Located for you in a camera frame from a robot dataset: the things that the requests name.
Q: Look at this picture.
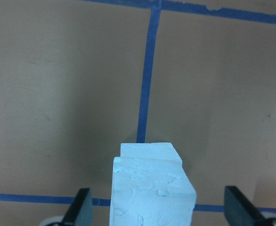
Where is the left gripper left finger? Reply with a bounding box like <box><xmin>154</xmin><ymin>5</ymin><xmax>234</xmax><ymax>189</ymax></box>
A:
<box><xmin>62</xmin><ymin>188</ymin><xmax>92</xmax><ymax>226</ymax></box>

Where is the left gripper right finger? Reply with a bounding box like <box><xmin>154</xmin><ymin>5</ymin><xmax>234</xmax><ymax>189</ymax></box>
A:
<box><xmin>224</xmin><ymin>186</ymin><xmax>270</xmax><ymax>226</ymax></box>

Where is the light blue block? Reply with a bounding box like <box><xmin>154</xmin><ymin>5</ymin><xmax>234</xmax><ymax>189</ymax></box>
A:
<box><xmin>120</xmin><ymin>142</ymin><xmax>183</xmax><ymax>165</ymax></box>
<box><xmin>109</xmin><ymin>157</ymin><xmax>196</xmax><ymax>226</ymax></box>

